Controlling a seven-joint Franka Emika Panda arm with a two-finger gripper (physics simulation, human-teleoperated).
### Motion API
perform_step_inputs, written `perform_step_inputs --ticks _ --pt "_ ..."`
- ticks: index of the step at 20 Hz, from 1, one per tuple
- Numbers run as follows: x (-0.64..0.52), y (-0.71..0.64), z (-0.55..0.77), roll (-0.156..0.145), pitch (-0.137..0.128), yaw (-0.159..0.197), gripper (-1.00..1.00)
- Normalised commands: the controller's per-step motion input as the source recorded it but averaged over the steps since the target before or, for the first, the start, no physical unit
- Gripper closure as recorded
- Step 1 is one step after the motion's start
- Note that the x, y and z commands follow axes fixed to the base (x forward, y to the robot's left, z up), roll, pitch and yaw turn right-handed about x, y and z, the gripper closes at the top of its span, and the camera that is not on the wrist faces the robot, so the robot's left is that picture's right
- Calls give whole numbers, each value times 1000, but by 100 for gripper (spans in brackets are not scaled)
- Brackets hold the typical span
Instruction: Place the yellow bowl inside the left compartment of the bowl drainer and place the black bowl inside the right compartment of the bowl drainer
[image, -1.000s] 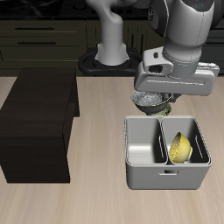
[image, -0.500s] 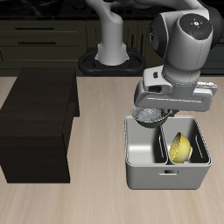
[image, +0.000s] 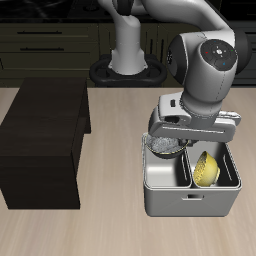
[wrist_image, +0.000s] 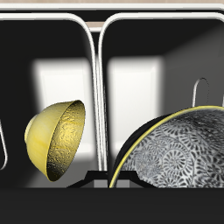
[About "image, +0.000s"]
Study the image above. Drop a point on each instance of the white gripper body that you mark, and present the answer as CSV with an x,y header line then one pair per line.
x,y
196,128

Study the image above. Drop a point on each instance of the dark kitchen cupboards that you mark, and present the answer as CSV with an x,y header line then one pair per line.
x,y
46,46

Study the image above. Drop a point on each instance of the flat black base plate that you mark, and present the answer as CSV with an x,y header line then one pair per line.
x,y
100,71

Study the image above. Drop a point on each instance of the black bowl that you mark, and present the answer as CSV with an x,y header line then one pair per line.
x,y
165,146

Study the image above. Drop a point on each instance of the yellow bowl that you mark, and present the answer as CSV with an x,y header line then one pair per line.
x,y
206,170

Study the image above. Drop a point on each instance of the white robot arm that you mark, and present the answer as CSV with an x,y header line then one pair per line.
x,y
213,83

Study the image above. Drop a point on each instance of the white two-bin basket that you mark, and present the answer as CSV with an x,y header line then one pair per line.
x,y
190,200

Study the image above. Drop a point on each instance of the dark wooden cabinet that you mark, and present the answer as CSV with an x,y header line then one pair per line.
x,y
40,140

